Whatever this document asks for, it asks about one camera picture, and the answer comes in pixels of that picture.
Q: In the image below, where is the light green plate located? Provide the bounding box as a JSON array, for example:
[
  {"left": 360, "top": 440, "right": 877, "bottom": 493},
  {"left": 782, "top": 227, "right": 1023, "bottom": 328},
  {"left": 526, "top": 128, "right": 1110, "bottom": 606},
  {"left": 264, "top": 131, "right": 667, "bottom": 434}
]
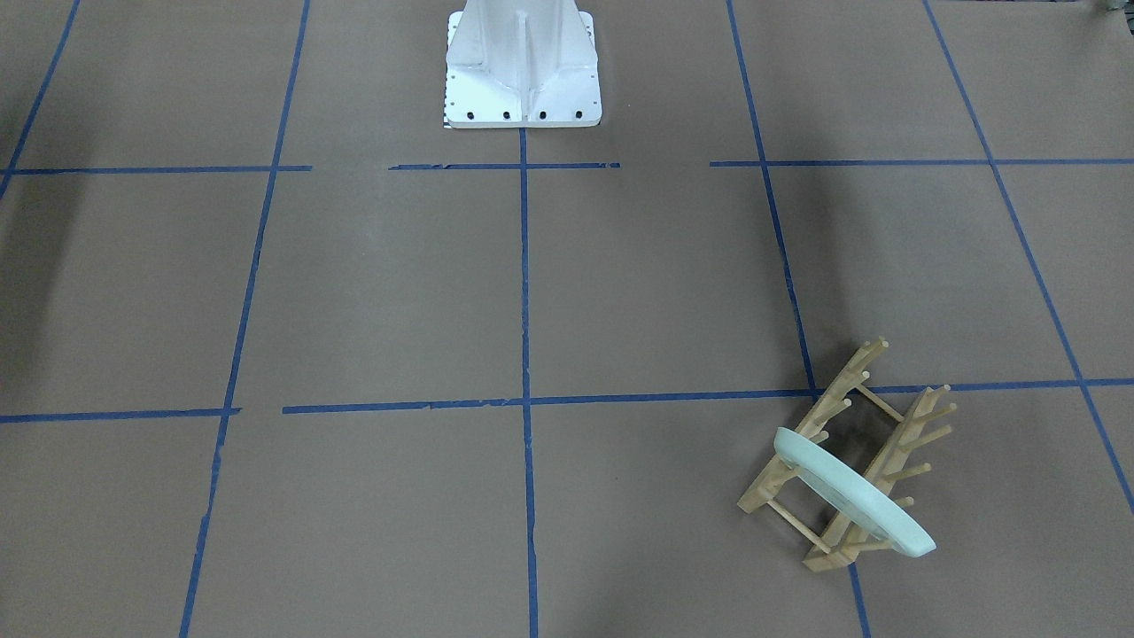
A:
[{"left": 773, "top": 427, "right": 936, "bottom": 558}]

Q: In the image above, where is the brown paper table cover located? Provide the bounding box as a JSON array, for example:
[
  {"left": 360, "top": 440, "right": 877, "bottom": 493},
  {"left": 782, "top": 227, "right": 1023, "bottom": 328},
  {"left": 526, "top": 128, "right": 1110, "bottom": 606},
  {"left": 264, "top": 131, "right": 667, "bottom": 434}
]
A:
[{"left": 3, "top": 1, "right": 1131, "bottom": 637}]

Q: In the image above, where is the wooden dish rack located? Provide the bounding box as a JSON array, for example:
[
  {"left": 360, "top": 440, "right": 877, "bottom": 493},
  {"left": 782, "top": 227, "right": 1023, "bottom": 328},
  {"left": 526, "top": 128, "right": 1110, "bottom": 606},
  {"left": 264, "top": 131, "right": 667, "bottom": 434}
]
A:
[{"left": 736, "top": 338, "right": 957, "bottom": 572}]

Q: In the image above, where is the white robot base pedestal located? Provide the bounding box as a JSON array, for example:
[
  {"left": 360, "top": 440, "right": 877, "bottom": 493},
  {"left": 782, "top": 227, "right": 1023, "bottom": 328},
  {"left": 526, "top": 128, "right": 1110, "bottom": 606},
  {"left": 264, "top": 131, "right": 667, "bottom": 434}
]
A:
[{"left": 443, "top": 1, "right": 603, "bottom": 129}]

